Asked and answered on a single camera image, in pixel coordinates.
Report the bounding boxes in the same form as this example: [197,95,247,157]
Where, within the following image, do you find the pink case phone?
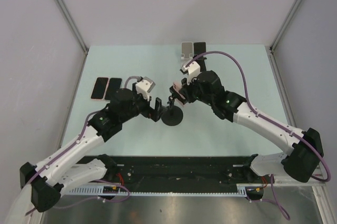
[91,77,109,100]

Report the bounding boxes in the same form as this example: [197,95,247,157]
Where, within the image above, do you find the white phone stand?
[181,42,194,64]

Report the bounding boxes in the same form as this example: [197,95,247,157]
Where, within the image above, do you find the aluminium frame post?
[54,0,89,55]
[269,0,304,53]

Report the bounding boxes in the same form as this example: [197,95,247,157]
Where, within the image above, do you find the left aluminium frame post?
[54,0,89,55]

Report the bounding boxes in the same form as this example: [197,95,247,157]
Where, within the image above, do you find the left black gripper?
[120,83,166,123]

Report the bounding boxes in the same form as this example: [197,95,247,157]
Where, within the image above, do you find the right aluminium frame post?
[269,0,304,53]

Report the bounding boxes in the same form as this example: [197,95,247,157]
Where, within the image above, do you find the black round base stand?
[161,96,183,126]

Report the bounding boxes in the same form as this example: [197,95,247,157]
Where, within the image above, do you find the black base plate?
[81,155,264,195]

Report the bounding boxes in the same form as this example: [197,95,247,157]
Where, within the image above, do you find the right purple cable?
[184,51,332,221]

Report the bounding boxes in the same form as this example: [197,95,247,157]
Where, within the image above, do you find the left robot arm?
[19,88,165,212]

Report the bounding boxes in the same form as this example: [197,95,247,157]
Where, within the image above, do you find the right aluminium table rail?
[265,46,297,127]

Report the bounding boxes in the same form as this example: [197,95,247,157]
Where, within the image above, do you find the black rectangular phone stand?
[193,42,207,72]

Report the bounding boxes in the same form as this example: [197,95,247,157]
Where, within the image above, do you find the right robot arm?
[170,70,324,182]

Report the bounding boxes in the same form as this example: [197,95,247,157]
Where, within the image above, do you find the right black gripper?
[180,73,214,106]

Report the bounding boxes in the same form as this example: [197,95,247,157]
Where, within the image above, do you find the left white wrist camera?
[135,77,155,101]

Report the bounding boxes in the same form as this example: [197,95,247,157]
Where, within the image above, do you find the white slotted cable duct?
[65,181,264,198]

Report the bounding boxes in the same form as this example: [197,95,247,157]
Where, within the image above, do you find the black phone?
[104,78,122,100]

